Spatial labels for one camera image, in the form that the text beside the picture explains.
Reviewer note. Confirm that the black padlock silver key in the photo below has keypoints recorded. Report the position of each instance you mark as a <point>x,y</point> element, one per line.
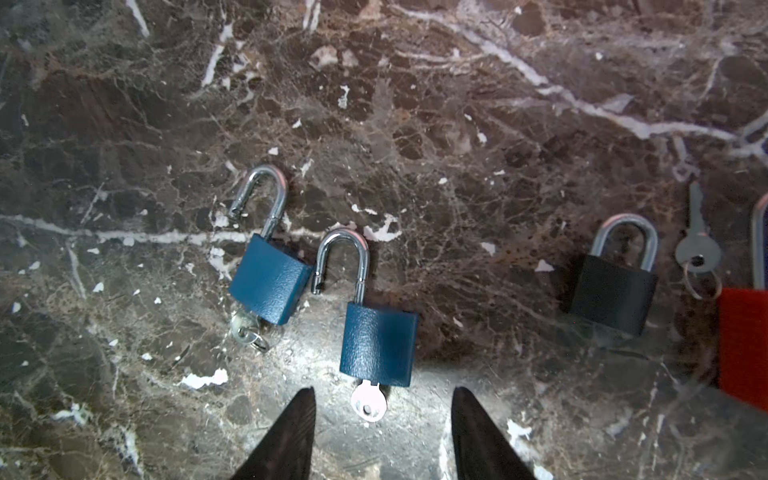
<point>697,252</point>

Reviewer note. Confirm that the blue padlock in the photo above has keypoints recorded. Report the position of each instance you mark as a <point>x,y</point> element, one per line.
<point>378,343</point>
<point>268,281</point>

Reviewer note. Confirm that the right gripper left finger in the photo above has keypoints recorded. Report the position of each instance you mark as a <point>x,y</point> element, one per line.
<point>285,452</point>

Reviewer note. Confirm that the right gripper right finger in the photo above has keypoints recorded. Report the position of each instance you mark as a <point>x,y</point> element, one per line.
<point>480,449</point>

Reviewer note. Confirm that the red padlock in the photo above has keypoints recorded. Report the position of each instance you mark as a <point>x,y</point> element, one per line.
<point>742,315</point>

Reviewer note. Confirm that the blue padlock key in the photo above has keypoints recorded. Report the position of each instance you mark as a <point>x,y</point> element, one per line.
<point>245,328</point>
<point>369,402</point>

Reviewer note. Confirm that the small black padlock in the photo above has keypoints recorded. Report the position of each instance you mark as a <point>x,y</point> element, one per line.
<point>613,295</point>

